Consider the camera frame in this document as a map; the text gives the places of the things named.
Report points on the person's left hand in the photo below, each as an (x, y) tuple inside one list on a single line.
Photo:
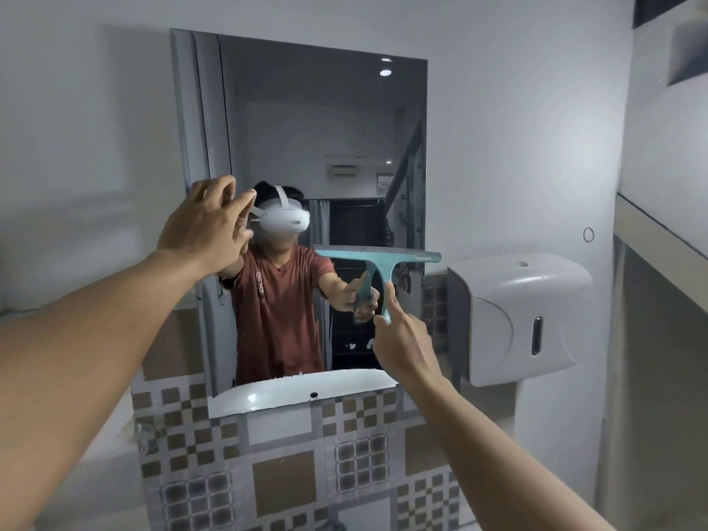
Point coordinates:
[(199, 232)]

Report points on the person's right hand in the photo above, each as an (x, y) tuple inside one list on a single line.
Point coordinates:
[(406, 342)]

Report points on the person's right thumb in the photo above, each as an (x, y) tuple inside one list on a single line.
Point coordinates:
[(381, 320)]

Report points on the person's left thumb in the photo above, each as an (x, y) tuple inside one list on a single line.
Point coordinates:
[(242, 207)]

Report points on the teal window squeegee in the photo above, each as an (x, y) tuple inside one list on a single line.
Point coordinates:
[(377, 255)]

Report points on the person's right forearm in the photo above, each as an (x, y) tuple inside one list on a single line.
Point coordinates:
[(487, 453)]

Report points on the person's left forearm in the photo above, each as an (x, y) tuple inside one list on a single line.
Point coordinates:
[(83, 381)]

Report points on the white paper towel dispenser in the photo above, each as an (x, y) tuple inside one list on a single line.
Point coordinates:
[(514, 315)]

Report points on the frameless wall mirror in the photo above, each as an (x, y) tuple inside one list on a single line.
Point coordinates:
[(310, 132)]

